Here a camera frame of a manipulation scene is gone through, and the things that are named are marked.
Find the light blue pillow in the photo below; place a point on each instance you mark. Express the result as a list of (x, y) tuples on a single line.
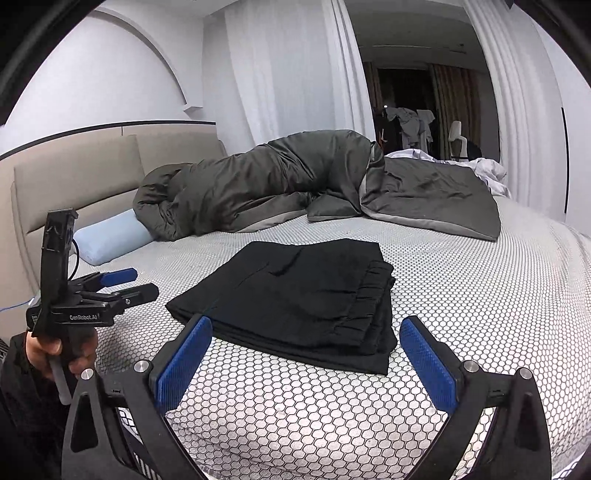
[(111, 235)]

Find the grey duvet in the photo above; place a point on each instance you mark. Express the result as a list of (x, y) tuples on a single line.
[(277, 184)]

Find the person's left hand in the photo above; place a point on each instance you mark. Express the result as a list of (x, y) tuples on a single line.
[(41, 348)]

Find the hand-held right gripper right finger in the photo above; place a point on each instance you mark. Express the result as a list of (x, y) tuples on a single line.
[(427, 364)]

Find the black pants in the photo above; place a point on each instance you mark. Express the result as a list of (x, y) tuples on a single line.
[(300, 295)]

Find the white wardrobe door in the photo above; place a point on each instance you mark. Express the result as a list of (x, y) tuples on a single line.
[(575, 138)]

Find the brown striped curtain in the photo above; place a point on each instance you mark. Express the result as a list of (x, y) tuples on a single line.
[(455, 92)]

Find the crumpled white sheet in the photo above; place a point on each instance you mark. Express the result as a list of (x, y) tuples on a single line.
[(489, 170)]

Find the white chair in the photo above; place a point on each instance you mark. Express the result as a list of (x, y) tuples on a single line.
[(456, 136)]

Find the white curtain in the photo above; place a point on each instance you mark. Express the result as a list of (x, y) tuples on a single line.
[(286, 69), (512, 92)]

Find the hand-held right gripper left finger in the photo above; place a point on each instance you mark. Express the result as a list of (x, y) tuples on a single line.
[(182, 369)]

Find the hanging grey clothes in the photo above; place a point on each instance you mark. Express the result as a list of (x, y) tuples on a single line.
[(408, 124)]

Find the beige padded headboard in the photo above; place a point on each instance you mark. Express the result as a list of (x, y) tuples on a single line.
[(69, 184)]

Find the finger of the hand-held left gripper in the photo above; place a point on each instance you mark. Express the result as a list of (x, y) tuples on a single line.
[(117, 276), (138, 293)]

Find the bed with white honeycomb mattress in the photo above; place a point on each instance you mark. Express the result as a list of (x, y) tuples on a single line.
[(461, 286)]

